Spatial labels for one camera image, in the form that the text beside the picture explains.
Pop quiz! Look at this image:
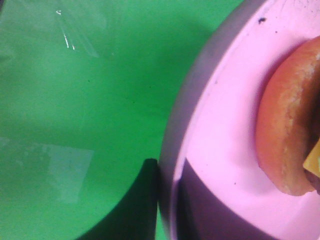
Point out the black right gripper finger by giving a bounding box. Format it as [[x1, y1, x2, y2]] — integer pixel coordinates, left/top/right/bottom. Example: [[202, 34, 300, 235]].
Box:
[[78, 158, 159, 240]]

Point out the burger with cheese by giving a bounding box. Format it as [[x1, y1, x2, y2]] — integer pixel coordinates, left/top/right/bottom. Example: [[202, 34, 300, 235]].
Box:
[[255, 37, 320, 196]]

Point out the clear tape patch right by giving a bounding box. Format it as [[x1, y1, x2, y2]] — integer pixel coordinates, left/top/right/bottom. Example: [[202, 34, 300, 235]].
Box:
[[0, 137, 95, 204]]

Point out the pink round plate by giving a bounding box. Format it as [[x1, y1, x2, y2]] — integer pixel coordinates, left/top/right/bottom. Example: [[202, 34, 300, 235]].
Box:
[[159, 0, 320, 240]]

